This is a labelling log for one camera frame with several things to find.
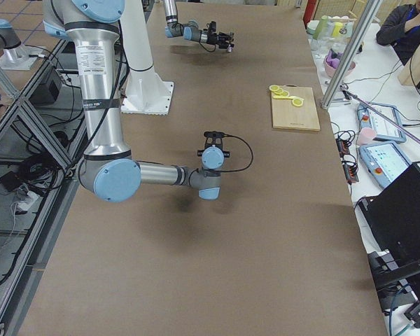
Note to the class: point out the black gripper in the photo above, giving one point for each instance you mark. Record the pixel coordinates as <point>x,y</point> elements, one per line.
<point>218,37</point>
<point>199,152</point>

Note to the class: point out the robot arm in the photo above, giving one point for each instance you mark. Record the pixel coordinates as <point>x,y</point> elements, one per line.
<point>117,75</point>
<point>190,31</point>

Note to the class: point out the green plastic cup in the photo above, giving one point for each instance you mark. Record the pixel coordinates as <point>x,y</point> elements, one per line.
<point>321,27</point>

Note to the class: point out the bamboo cutting board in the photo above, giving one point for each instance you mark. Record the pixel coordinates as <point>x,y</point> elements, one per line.
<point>286,116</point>

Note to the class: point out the pink bowl with cloths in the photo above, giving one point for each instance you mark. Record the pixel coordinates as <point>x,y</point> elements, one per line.
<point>331,62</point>

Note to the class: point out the reacher grabber stick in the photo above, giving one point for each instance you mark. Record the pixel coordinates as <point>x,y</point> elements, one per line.
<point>344,89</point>

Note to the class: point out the teach pendant tablet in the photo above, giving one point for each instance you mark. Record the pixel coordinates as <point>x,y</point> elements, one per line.
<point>385,130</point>
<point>385,161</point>

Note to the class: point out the seated person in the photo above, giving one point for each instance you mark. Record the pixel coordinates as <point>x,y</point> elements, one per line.
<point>401,30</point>

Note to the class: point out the black monitor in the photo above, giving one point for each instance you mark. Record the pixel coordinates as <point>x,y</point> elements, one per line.
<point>394,219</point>

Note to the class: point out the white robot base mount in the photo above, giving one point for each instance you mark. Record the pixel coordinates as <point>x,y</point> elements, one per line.
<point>145,91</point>

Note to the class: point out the lemon slice near handle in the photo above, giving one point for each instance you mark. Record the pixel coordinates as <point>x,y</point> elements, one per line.
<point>297,102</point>

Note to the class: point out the aluminium frame post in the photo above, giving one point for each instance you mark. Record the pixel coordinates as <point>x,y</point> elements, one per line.
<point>363,23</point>

